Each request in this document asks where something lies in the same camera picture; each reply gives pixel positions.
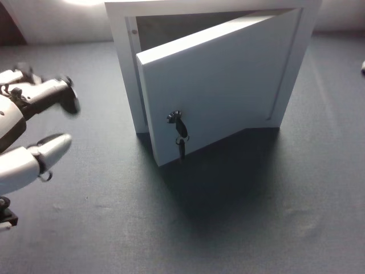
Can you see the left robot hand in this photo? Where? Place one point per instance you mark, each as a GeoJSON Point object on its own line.
{"type": "Point", "coordinates": [11, 117]}

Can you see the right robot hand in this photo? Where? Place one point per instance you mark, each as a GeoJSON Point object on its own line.
{"type": "Point", "coordinates": [363, 68]}

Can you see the dark grey table cloth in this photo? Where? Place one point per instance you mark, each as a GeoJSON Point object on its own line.
{"type": "Point", "coordinates": [85, 228]}

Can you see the white cabinet door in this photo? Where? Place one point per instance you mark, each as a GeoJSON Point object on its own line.
{"type": "Point", "coordinates": [216, 85]}

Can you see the white cabinet box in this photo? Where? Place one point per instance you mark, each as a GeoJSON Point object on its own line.
{"type": "Point", "coordinates": [121, 62]}

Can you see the black lock cylinder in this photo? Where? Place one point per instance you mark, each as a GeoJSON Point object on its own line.
{"type": "Point", "coordinates": [172, 115]}

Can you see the dark brown background object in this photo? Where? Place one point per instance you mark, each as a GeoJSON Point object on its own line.
{"type": "Point", "coordinates": [10, 25]}

